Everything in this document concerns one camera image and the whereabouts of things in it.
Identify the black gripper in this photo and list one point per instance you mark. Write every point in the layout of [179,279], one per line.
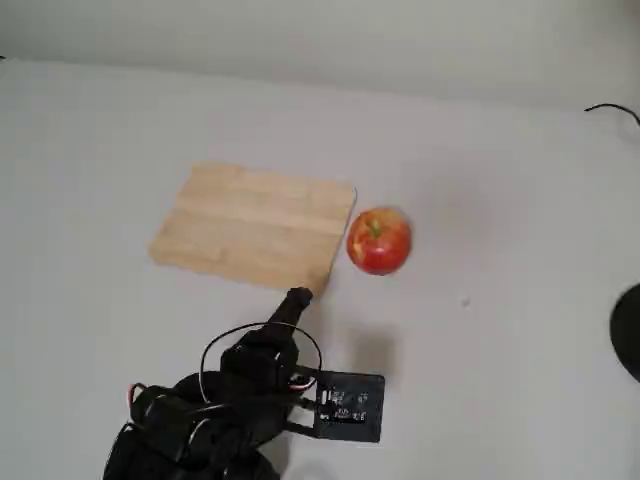
[278,327]

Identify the red apple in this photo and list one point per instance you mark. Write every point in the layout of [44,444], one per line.
[379,241]

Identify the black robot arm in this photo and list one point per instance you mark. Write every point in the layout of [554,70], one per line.
[170,430]

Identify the wooden cutting board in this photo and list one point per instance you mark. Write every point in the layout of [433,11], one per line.
[255,227]

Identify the black round object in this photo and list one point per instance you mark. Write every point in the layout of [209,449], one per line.
[629,330]

